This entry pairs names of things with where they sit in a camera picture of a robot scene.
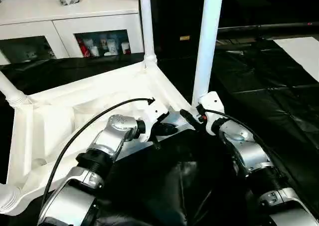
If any black case with gold label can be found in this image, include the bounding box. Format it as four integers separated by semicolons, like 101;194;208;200
143;0;221;61

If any white plastic table top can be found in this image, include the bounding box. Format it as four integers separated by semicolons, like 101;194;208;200
0;61;195;216

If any black mat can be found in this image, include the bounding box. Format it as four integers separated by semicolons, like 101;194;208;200
0;41;319;226

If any red white small bottle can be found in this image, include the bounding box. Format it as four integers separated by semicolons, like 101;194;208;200
77;38;91;58

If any white plastic table leg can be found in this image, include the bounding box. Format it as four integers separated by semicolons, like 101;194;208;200
0;71;28;107
0;183;23;212
139;0;158;69
191;0;225;109

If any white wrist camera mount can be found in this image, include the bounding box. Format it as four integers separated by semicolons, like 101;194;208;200
198;91;225;137
139;100;170;143

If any white flat sheet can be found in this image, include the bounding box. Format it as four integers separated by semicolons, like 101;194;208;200
273;36;319;83

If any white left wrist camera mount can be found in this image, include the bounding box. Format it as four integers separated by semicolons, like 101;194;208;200
139;100;170;143

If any white cabinet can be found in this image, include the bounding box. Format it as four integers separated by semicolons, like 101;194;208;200
0;0;146;65

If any black long bar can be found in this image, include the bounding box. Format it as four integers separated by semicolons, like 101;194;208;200
218;22;319;34

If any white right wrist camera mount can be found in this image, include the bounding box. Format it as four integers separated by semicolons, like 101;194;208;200
198;91;225;137

